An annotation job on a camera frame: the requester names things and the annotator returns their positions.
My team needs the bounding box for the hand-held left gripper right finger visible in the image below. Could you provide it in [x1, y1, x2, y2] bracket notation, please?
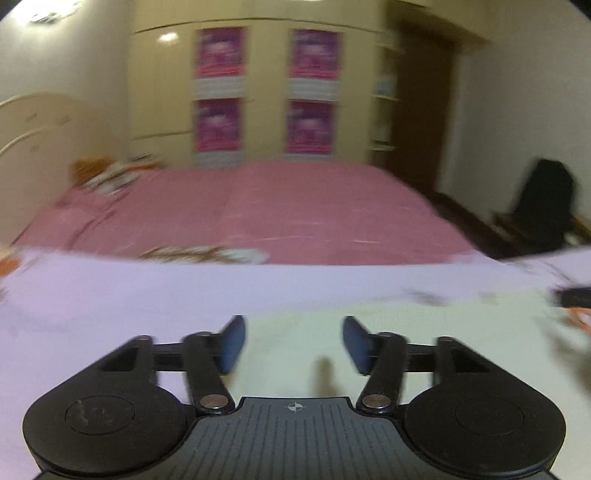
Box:
[342, 316, 494, 415]

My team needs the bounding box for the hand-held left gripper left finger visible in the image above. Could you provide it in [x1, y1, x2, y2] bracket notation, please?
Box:
[99, 315, 247, 414]

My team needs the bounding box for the cream corner shelf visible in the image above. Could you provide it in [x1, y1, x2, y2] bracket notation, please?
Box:
[367, 41, 400, 162]

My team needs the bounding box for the wall lamp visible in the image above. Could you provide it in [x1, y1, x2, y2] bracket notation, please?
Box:
[27, 0, 83, 25]

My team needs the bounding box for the black bag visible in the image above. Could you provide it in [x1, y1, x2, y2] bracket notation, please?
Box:
[508, 159, 578, 254]

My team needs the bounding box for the pink wall poster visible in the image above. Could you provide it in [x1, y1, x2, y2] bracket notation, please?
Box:
[193, 98, 243, 162]
[289, 28, 342, 95]
[286, 100, 336, 160]
[196, 27, 246, 93]

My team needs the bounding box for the lilac floral bedsheet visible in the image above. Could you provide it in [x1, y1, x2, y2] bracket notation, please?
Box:
[0, 244, 591, 469]

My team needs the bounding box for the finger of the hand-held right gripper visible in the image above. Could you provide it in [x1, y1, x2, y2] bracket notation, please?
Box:
[551, 286, 591, 308]

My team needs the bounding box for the pale green knitted sweater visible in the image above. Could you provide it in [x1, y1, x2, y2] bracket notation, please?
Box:
[152, 295, 591, 407]

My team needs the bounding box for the cream arched headboard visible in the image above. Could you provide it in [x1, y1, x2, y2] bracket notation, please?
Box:
[0, 92, 96, 222]

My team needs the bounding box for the cream wardrobe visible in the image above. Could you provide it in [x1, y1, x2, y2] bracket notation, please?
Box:
[129, 18, 385, 171]

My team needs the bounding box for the brown wooden door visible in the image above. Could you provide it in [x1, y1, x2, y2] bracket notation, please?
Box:
[387, 32, 462, 195]

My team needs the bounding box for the pink bedsheet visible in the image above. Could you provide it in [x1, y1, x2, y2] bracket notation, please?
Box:
[14, 159, 476, 266]

